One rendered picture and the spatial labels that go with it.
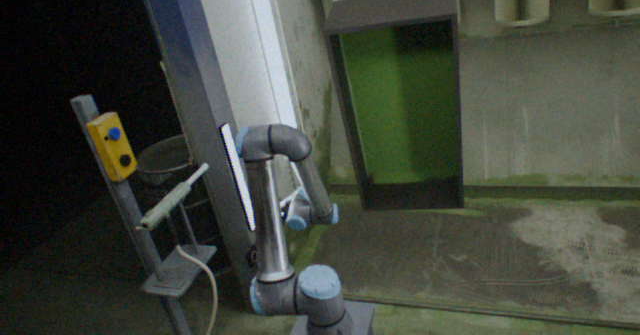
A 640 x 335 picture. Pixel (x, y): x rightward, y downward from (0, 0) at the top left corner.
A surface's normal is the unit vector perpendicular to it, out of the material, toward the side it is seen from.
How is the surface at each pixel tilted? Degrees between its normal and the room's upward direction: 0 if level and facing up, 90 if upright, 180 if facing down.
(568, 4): 90
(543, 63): 57
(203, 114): 90
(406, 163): 102
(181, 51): 90
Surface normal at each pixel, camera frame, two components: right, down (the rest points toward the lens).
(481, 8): -0.30, 0.47
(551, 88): -0.35, -0.08
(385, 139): -0.18, 0.64
